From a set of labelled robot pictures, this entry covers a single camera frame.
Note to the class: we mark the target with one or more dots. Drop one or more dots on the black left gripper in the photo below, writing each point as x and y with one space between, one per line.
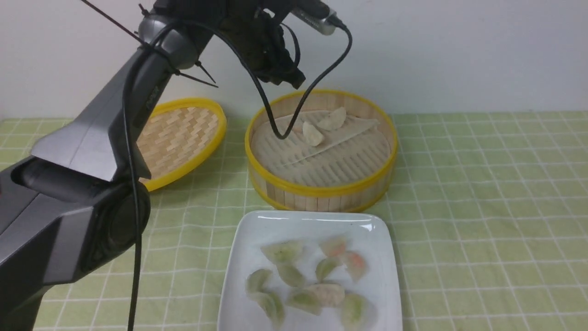
254 28

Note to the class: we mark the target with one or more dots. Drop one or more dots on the white dumpling back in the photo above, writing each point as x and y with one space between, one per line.
335 120

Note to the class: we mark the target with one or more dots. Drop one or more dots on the white dumpling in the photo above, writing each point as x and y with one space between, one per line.
335 120
311 135
329 294

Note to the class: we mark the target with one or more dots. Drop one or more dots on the white dumpling front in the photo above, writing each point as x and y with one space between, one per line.
311 135

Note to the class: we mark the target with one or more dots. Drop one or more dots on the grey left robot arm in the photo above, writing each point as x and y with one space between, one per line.
76 202

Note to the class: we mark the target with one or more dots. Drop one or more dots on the white square plate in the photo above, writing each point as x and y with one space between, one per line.
365 235

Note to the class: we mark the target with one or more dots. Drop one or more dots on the yellow-rimmed bamboo steamer lid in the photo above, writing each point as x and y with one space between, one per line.
178 137

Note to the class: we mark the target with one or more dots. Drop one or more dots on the yellow-rimmed bamboo steamer basket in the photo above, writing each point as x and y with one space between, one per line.
349 172

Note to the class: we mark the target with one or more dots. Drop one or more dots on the green dumpling top left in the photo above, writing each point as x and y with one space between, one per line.
283 253

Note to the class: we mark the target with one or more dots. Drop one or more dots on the green dumpling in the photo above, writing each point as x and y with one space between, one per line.
257 280
272 306
304 300
283 253
325 267
353 311
291 276

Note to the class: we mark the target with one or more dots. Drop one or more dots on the pink dumpling top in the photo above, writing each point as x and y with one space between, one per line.
334 246

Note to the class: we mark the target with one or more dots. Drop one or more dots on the pink dumpling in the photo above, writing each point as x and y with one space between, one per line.
334 246
355 265

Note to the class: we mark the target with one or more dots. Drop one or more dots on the green dumpling centre left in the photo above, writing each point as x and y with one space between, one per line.
291 276

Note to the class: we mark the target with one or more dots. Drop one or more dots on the green dumpling far left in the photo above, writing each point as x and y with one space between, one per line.
257 280

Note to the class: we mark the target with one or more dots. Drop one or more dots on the pink dumpling right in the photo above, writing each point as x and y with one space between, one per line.
355 265

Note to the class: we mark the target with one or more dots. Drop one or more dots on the green dumpling bottom left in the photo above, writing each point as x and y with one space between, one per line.
272 306

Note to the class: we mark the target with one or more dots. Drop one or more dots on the white dumpling lower middle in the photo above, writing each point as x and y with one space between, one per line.
329 294

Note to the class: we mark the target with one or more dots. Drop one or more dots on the green dumpling lower middle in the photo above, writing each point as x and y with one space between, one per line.
304 300

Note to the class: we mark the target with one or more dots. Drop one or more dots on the green checkered tablecloth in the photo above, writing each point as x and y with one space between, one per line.
487 213

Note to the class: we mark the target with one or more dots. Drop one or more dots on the green dumpling bottom right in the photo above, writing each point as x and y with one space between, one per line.
353 311

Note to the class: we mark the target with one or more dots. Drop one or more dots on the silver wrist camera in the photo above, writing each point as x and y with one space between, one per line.
315 14

